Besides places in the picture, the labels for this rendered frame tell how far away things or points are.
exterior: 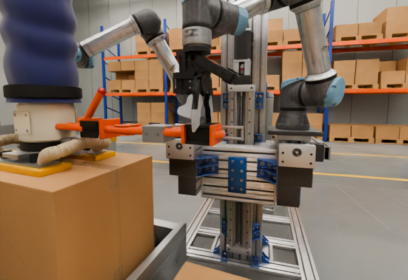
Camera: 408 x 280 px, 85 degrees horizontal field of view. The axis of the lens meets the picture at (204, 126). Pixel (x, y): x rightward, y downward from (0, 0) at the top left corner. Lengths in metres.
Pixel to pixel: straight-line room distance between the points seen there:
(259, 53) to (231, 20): 0.65
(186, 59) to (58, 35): 0.47
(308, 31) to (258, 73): 0.40
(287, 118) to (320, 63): 0.27
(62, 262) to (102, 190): 0.19
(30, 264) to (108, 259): 0.20
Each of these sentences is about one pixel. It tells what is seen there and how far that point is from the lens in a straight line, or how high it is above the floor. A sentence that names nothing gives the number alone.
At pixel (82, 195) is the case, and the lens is 0.70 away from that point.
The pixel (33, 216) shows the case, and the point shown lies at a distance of 0.73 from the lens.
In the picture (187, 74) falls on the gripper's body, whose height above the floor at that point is 1.23.
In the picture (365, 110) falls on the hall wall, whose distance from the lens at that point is 9.62.
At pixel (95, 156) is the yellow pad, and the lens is 0.89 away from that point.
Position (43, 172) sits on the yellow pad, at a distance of 0.78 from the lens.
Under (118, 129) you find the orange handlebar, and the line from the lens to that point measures 0.69.
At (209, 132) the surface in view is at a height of 1.09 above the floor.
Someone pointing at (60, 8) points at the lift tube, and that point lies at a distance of 0.94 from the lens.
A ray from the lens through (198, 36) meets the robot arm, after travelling 0.57.
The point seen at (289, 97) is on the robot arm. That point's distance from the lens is 1.07.
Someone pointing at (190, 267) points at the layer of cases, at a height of 0.54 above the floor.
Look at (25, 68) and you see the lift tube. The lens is 0.89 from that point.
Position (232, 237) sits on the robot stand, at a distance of 1.40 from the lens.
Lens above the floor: 1.15
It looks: 6 degrees down
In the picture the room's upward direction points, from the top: straight up
